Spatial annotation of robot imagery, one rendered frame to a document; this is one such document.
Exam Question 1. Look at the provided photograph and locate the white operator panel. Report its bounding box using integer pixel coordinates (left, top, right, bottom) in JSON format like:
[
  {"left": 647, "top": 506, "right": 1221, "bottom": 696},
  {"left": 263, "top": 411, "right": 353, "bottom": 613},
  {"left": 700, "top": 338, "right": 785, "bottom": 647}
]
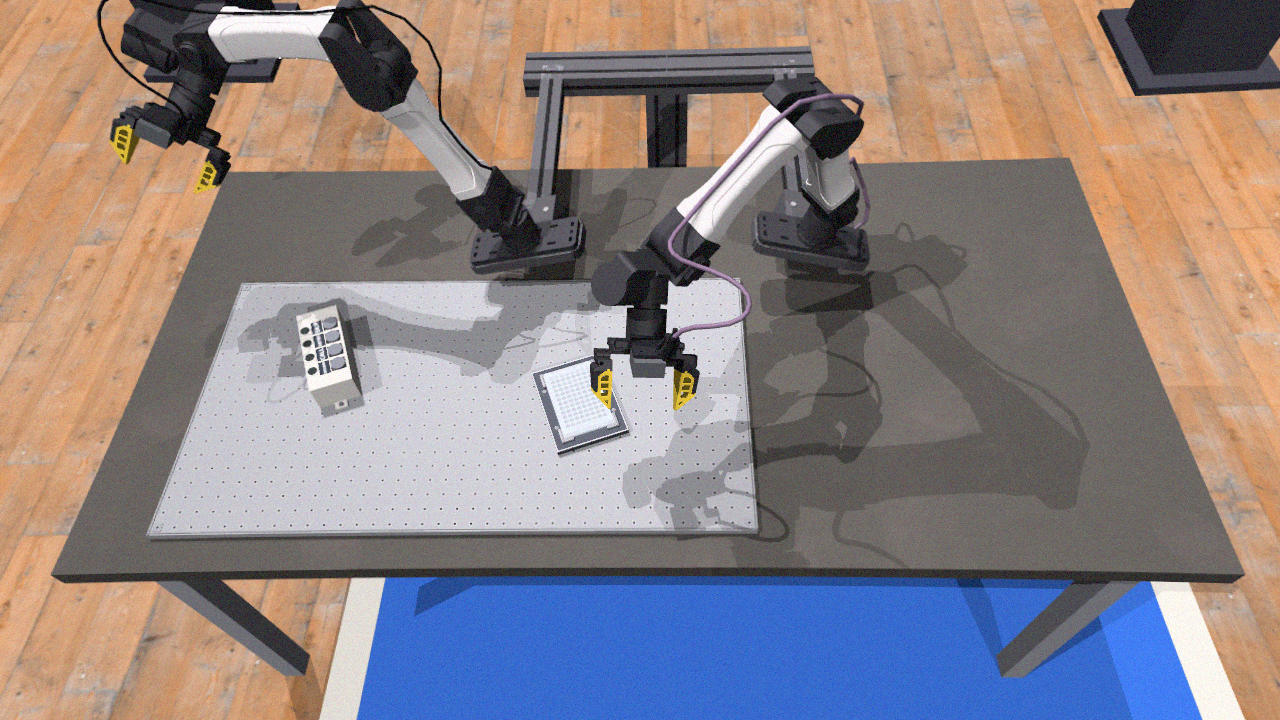
[{"left": 296, "top": 305, "right": 361, "bottom": 410}]

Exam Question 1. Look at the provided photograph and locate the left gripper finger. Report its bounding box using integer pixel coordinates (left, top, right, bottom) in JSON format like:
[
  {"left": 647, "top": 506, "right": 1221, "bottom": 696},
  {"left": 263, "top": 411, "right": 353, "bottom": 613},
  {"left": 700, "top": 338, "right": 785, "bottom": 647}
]
[
  {"left": 673, "top": 369, "right": 696, "bottom": 410},
  {"left": 591, "top": 369, "right": 612, "bottom": 409}
]

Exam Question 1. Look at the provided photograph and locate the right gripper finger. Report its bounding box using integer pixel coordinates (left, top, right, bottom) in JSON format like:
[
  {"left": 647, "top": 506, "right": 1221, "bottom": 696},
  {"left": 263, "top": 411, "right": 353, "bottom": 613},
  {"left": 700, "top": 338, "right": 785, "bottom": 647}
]
[
  {"left": 193, "top": 161, "right": 221, "bottom": 193},
  {"left": 109, "top": 126, "right": 140, "bottom": 164}
]

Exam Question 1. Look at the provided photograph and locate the white microplate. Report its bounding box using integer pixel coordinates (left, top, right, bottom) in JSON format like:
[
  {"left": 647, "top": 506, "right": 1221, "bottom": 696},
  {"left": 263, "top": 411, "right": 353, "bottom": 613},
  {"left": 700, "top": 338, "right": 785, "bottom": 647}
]
[{"left": 543, "top": 361, "right": 614, "bottom": 439}]

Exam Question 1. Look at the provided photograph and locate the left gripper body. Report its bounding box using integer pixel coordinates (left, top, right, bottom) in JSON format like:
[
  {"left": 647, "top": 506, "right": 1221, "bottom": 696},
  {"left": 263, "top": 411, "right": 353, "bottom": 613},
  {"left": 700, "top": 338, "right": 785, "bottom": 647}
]
[{"left": 590, "top": 307, "right": 700, "bottom": 395}]

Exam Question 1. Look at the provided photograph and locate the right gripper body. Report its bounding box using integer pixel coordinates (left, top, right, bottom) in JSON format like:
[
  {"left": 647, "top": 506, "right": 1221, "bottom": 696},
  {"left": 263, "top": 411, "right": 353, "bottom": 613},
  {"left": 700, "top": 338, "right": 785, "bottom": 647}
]
[{"left": 110, "top": 82, "right": 230, "bottom": 186}]

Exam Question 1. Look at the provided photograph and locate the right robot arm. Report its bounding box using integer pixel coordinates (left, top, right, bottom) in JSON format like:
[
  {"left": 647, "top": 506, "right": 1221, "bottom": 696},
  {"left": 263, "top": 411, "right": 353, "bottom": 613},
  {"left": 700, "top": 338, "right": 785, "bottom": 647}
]
[{"left": 120, "top": 0, "right": 580, "bottom": 266}]

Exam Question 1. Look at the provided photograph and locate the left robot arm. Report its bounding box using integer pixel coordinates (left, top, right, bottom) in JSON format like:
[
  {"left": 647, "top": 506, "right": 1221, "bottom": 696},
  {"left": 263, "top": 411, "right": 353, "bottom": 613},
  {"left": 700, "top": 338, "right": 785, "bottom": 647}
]
[{"left": 591, "top": 76, "right": 870, "bottom": 378}]

